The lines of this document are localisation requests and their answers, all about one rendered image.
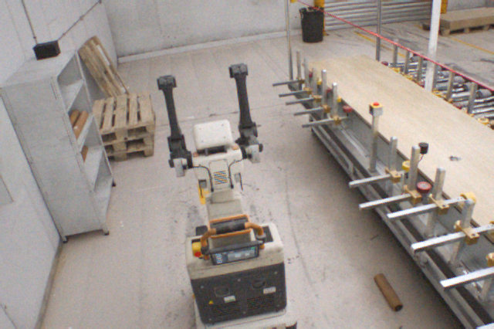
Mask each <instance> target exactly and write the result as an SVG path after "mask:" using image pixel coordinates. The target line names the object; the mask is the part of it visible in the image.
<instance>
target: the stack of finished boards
mask: <svg viewBox="0 0 494 329"><path fill-rule="evenodd" d="M439 17H440V19H439V24H438V25H439V26H442V27H443V28H446V29H457V28H461V29H462V28H466V27H471V26H475V25H477V26H479V25H487V24H492V23H494V8H486V9H484V8H481V9H476V10H472V11H469V10H468V11H463V12H454V13H452V12H450V13H445V14H440V15H439Z"/></svg>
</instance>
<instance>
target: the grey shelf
mask: <svg viewBox="0 0 494 329"><path fill-rule="evenodd" d="M73 59H74V60H73ZM74 61H75V62H74ZM75 64H76V65H75ZM77 64H78V66H77ZM76 68H77V69H76ZM77 70H78V72H77ZM78 73H79V74H78ZM79 75H80V76H79ZM81 78H82V79H81ZM50 82H51V83H50ZM51 84H52V86H51ZM82 87H83V88H82ZM52 88H53V89H52ZM53 91H54V92H55V94H54V92H53ZM83 91H84V92H83ZM0 94H1V95H2V98H3V100H4V101H3V102H4V104H5V106H6V108H7V110H8V113H9V116H10V118H11V121H12V123H13V125H14V127H15V130H16V133H17V135H18V137H19V140H20V142H21V144H22V146H23V149H24V152H25V155H26V157H27V159H28V162H29V164H30V166H31V169H32V171H33V173H34V175H35V177H36V181H37V183H38V185H39V189H40V191H41V193H42V195H43V198H44V199H45V201H46V204H47V206H48V208H49V211H50V213H51V215H52V218H53V220H54V222H55V224H56V227H57V229H58V230H59V233H60V236H61V238H62V240H63V243H67V242H68V239H66V237H65V236H69V235H73V234H77V233H81V232H88V231H92V230H97V229H102V228H103V233H104V235H105V236H107V235H109V231H108V229H107V225H106V218H107V207H108V205H109V201H110V193H111V188H112V185H113V187H116V186H117V184H116V182H115V179H114V176H113V172H112V170H110V165H109V162H108V160H107V156H106V153H105V150H104V149H105V147H104V145H103V141H102V138H101V136H100V130H99V128H98V125H97V122H96V118H95V116H94V112H93V108H92V106H91V103H90V97H89V94H88V92H87V89H86V84H85V82H84V79H83V72H82V70H81V67H80V63H79V60H78V58H77V53H76V50H75V49H74V50H68V51H62V52H61V53H60V54H59V55H58V56H56V57H53V58H48V59H39V60H37V59H36V57H33V58H30V59H29V60H28V61H27V62H25V63H24V64H23V65H22V66H20V67H19V68H18V69H17V70H16V71H15V72H14V73H13V74H12V76H10V77H9V78H8V79H7V80H6V81H5V82H4V83H3V84H2V85H1V86H0ZM84 94H85V95H84ZM58 95H59V96H58ZM85 96H86V97H85ZM56 98H57V99H56ZM86 103H87V104H86ZM87 105H88V106H87ZM88 108H89V109H88ZM74 110H78V111H79V112H80V113H81V112H83V111H86V112H87V113H88V118H87V119H86V122H85V124H84V125H83V129H82V131H81V133H80V135H79V137H78V139H77V140H76V137H75V134H74V133H73V129H72V126H71V124H70V121H69V116H70V114H71V113H72V112H73V111H74ZM89 110H90V112H89ZM91 111H92V113H91ZM62 116H63V117H62ZM63 119H64V121H63ZM92 120H93V121H92ZM64 122H65V123H64ZM94 122H95V123H94ZM64 124H65V125H64ZM93 125H94V126H93ZM65 126H66V127H65ZM94 127H95V128H94ZM95 129H96V130H95ZM66 130H67V131H66ZM67 132H68V133H67ZM98 132H99V133H98ZM68 135H69V136H68ZM71 136H72V137H71ZM97 137H98V138H97ZM98 139H99V140H98ZM71 142H72V144H71ZM99 142H100V143H99ZM72 145H73V146H72ZM83 145H86V146H87V147H88V148H89V150H88V151H87V153H86V159H85V161H84V163H83V156H82V155H81V151H82V149H83ZM102 154H103V155H102ZM76 158H77V159H78V160H77V159H76ZM104 161H105V162H104ZM78 162H79V163H78ZM105 163H106V164H105ZM79 164H80V166H79ZM80 169H81V170H80ZM81 171H82V172H81ZM107 171H108V172H107ZM108 173H109V174H108ZM46 193H47V194H46ZM47 195H48V196H47ZM101 226H102V227H101ZM104 230H105V231H104ZM64 234H65V235H64Z"/></svg>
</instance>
